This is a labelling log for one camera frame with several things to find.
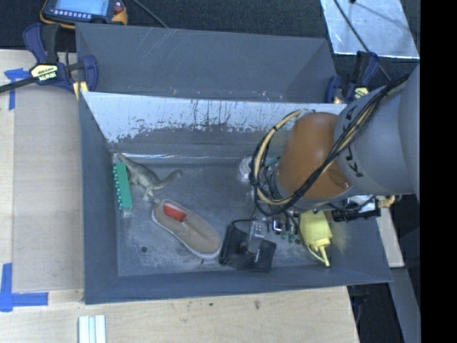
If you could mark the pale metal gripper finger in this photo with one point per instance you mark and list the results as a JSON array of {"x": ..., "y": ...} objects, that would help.
[
  {"x": 255, "y": 251},
  {"x": 258, "y": 230}
]

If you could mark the tan shoe with red insole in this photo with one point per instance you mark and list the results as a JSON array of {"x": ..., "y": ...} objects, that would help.
[{"x": 196, "y": 232}]

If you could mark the green flat block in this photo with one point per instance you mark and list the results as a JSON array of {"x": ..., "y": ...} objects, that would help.
[{"x": 123, "y": 188}]

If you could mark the pale wood flat board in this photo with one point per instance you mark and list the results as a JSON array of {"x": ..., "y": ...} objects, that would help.
[{"x": 46, "y": 191}]

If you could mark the grey-green toy dinosaur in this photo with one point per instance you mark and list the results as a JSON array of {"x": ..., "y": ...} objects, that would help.
[{"x": 144, "y": 177}]

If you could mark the grey metal bin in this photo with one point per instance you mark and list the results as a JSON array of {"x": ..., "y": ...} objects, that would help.
[{"x": 200, "y": 66}]

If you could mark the clear shiny round object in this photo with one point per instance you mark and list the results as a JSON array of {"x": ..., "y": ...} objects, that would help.
[{"x": 245, "y": 168}]

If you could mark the black cylinder on white bracket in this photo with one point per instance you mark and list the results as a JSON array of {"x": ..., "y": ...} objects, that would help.
[{"x": 351, "y": 214}]

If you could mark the yellow spray bottle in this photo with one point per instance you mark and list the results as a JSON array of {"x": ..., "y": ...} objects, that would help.
[{"x": 314, "y": 229}]

